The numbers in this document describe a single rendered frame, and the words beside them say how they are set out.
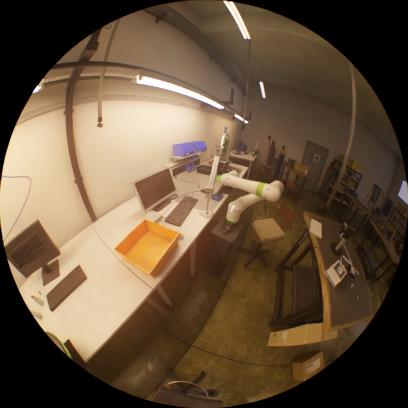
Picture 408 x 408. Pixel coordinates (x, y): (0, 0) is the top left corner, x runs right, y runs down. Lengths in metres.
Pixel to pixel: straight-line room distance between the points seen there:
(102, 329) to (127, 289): 0.32
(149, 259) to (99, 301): 0.46
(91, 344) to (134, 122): 1.82
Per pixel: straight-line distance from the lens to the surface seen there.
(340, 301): 1.24
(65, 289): 1.12
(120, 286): 0.89
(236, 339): 1.74
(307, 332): 1.37
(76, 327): 1.03
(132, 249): 1.00
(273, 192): 0.96
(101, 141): 1.35
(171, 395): 1.16
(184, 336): 1.67
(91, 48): 0.85
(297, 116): 6.36
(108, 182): 1.42
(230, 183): 1.09
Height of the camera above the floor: 1.66
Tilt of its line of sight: 34 degrees down
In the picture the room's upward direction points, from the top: 5 degrees clockwise
